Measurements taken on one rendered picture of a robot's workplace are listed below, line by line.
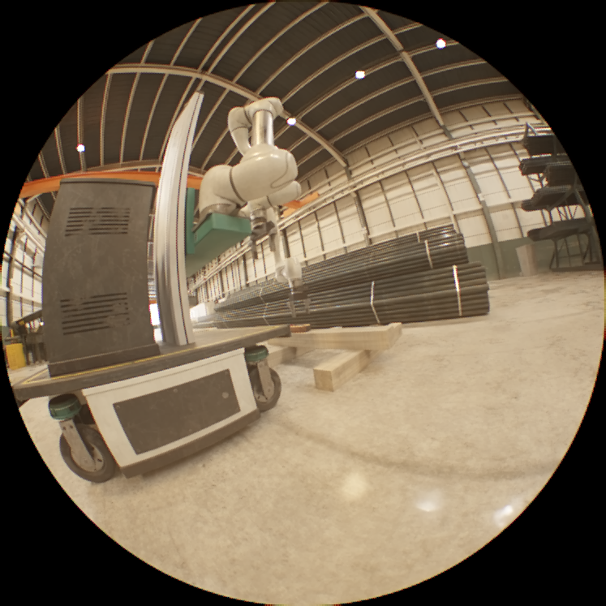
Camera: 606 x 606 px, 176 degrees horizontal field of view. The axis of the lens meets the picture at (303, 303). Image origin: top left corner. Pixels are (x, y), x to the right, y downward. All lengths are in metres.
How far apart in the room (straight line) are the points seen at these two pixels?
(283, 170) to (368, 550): 0.93
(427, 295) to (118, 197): 2.08
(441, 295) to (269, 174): 1.67
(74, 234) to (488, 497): 1.05
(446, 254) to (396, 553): 2.06
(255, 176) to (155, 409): 0.72
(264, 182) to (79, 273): 0.61
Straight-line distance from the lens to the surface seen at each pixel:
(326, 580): 0.40
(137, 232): 0.63
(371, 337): 1.01
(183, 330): 0.70
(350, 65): 10.20
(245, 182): 0.71
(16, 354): 6.50
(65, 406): 0.62
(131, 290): 0.57
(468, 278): 1.97
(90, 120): 11.78
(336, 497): 0.46
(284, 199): 1.03
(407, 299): 1.97
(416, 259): 2.13
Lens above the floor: 0.39
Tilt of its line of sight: level
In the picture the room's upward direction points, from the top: 10 degrees counter-clockwise
